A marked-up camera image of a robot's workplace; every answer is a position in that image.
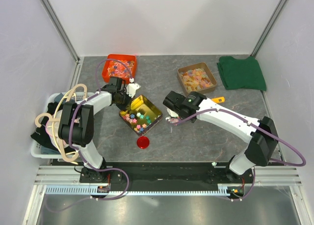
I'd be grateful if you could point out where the orange candy box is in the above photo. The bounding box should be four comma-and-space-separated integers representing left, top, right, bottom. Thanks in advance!
102, 54, 137, 84

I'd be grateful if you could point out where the beige clothes hanger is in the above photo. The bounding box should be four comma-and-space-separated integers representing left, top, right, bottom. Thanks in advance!
34, 84, 88, 165

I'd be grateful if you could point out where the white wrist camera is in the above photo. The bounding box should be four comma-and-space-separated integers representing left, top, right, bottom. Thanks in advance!
166, 108, 179, 118
126, 78, 141, 98

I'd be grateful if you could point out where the star candy tin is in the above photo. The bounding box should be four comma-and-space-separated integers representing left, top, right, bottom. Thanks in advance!
119, 95, 163, 137

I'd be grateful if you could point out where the red jar lid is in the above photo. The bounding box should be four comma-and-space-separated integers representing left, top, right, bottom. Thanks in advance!
136, 136, 150, 149

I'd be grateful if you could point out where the green folded cloth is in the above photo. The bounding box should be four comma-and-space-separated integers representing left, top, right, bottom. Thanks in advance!
217, 56, 266, 91

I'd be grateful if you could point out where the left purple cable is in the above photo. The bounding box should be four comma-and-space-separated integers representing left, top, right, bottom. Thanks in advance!
44, 59, 134, 212

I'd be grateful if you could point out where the white cable duct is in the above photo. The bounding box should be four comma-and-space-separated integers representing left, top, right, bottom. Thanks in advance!
45, 185, 236, 196

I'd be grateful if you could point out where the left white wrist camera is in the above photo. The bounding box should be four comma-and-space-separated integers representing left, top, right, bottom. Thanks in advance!
126, 78, 141, 98

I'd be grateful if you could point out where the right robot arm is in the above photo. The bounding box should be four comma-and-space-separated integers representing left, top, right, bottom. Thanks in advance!
163, 91, 278, 183

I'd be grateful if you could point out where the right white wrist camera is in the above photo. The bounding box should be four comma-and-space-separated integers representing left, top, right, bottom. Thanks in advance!
166, 108, 179, 118

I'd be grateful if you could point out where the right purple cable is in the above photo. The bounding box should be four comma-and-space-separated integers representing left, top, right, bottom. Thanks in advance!
171, 109, 307, 202

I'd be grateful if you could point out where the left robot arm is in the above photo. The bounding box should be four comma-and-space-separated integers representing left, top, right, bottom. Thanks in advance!
57, 77, 140, 182

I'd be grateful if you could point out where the clear glass jar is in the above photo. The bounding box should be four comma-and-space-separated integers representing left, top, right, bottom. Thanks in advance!
165, 116, 181, 126

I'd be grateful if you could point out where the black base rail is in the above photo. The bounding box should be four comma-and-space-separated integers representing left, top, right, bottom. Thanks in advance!
79, 162, 253, 185

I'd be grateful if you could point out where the brown gummy candy box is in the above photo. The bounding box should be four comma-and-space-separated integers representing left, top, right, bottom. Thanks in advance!
177, 62, 217, 96

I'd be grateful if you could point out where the purple cable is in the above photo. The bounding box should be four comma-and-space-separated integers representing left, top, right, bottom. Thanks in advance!
171, 109, 307, 202
44, 59, 134, 212

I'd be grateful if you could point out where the yellow plastic scoop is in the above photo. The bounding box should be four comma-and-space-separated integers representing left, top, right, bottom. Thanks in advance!
211, 96, 225, 104

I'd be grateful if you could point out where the white laundry basket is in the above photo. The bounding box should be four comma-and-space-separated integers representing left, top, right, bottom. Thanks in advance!
30, 92, 97, 159

